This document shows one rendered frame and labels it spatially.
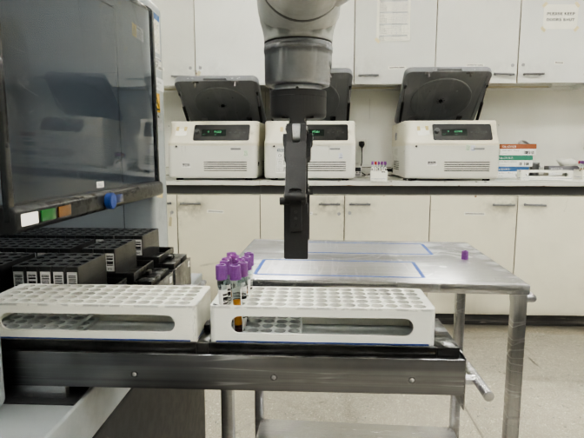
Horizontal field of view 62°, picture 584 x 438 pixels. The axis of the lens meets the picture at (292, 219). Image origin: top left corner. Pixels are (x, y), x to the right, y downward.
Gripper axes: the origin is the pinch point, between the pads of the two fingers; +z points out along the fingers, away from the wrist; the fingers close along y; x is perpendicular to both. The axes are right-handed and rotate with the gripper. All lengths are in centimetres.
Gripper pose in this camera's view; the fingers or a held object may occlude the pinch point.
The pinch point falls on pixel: (298, 240)
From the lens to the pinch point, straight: 68.0
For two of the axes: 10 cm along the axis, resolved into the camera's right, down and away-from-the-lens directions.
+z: 0.0, 9.9, 1.3
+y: 0.5, -1.3, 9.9
